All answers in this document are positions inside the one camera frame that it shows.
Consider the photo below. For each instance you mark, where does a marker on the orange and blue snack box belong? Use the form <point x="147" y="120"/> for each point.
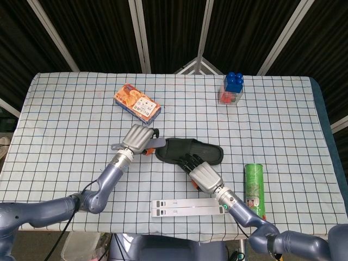
<point x="136" y="104"/>

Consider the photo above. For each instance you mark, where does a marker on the clear box with red pieces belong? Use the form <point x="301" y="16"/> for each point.
<point x="228" y="98"/>

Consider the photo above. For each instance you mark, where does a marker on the white screen frame post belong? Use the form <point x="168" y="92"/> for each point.
<point x="202" y="40"/>
<point x="54" y="38"/>
<point x="280" y="40"/>
<point x="141" y="40"/>

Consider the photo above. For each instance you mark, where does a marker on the white black-grid tablecloth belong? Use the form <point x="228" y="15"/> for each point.
<point x="68" y="122"/>

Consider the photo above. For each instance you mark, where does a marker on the black rubber slipper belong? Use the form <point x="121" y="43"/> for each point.
<point x="206" y="152"/>

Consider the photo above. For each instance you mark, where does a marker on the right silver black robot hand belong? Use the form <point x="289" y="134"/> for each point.
<point x="205" y="176"/>

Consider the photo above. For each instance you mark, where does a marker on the blue table underlay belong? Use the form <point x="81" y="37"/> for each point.
<point x="326" y="136"/>

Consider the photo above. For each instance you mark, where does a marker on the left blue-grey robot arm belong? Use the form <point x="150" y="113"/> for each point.
<point x="108" y="179"/>

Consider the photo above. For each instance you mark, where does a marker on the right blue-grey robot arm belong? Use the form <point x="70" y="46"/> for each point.
<point x="244" y="212"/>

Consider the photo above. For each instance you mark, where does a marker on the grey scrub brush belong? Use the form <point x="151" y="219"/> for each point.
<point x="159" y="142"/>

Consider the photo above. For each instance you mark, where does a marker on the green cylindrical can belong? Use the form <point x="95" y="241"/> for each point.
<point x="254" y="185"/>

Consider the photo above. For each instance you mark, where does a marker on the white folding laptop stand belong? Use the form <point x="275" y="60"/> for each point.
<point x="185" y="208"/>

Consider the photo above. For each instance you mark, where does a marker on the white triangular screen foot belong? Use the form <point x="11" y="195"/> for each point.
<point x="208" y="65"/>

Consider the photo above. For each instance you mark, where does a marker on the clear plastic bin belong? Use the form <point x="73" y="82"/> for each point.
<point x="79" y="247"/>

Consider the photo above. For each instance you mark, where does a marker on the blue-grey robot torso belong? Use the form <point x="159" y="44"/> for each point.
<point x="168" y="248"/>

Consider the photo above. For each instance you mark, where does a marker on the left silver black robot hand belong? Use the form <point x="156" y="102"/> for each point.
<point x="136" y="138"/>

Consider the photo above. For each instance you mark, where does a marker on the blue toy building block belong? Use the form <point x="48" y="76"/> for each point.
<point x="233" y="84"/>

